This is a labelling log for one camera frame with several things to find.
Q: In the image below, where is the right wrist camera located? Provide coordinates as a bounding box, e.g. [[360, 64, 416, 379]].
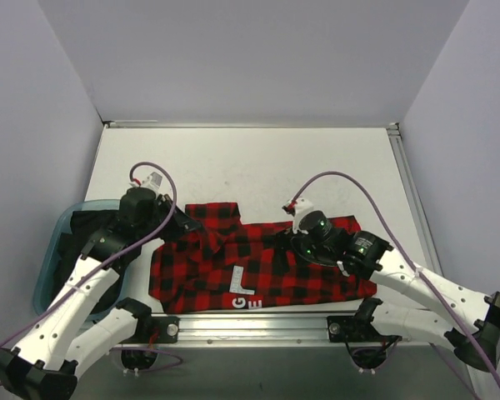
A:
[[282, 197, 332, 238]]

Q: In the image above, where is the black clothing in bin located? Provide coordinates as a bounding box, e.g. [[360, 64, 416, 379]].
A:
[[51, 210, 131, 299]]

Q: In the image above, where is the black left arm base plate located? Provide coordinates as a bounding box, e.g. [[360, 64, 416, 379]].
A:
[[123, 316, 180, 345]]

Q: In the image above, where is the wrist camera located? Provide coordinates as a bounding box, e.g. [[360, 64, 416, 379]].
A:
[[130, 172, 163, 193], [282, 197, 332, 238]]

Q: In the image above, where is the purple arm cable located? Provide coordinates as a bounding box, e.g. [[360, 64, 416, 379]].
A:
[[281, 170, 500, 400], [0, 162, 184, 387]]

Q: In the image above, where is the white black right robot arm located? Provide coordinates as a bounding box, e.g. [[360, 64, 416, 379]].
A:
[[274, 227, 500, 372]]

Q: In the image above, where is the teal plastic bin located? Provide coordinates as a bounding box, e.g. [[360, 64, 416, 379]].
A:
[[32, 199, 119, 315]]

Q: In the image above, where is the red black plaid shirt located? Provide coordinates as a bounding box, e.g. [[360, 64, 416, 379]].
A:
[[148, 202, 377, 314]]

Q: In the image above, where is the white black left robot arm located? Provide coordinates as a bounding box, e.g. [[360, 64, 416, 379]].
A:
[[0, 187, 202, 399]]

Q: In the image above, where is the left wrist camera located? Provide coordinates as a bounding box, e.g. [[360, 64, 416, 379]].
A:
[[130, 172, 163, 193]]

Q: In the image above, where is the aluminium front rail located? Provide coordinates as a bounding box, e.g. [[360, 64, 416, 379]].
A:
[[28, 310, 478, 351]]

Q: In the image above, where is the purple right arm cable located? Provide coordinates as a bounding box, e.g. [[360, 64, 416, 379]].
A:
[[281, 170, 500, 400]]

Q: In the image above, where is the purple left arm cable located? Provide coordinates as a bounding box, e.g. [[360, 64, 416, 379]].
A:
[[0, 162, 184, 387]]

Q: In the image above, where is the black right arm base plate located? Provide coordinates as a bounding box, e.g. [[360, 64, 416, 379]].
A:
[[327, 315, 396, 344]]

